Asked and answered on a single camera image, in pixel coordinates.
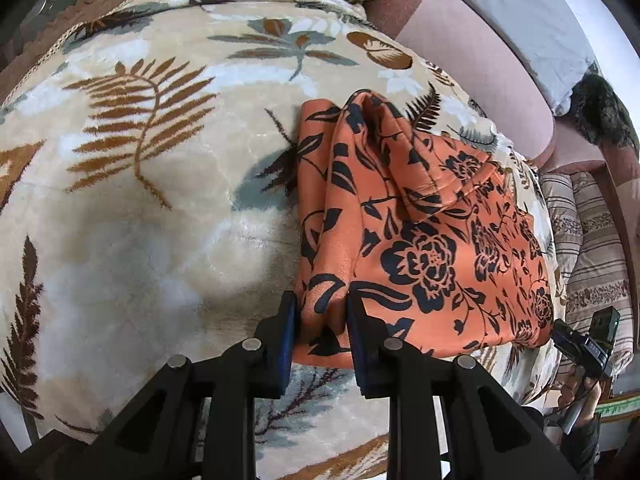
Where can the beige leaf pattern blanket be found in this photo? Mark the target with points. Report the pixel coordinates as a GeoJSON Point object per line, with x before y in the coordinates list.
{"type": "Point", "coordinates": [145, 154]}

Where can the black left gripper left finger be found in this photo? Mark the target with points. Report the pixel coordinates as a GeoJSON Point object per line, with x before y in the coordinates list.
{"type": "Point", "coordinates": [196, 419]}

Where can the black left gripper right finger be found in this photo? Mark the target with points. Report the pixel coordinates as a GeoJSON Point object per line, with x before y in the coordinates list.
{"type": "Point", "coordinates": [448, 419]}

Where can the dark furry cushion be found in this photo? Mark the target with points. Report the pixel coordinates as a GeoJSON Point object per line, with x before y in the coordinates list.
{"type": "Point", "coordinates": [599, 115]}

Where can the pink bolster pillow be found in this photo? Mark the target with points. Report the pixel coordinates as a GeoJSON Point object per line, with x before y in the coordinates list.
{"type": "Point", "coordinates": [454, 37]}

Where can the grey pillow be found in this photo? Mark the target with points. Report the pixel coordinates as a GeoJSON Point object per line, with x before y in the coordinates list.
{"type": "Point", "coordinates": [548, 40]}

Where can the orange black floral cloth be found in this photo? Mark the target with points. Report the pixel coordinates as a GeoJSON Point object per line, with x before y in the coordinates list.
{"type": "Point", "coordinates": [425, 229]}

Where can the striped beige pillow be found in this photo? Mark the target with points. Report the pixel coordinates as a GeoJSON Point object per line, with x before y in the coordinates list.
{"type": "Point", "coordinates": [591, 258]}

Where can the person's right hand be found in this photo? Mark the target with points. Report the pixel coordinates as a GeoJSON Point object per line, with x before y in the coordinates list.
{"type": "Point", "coordinates": [569, 392]}

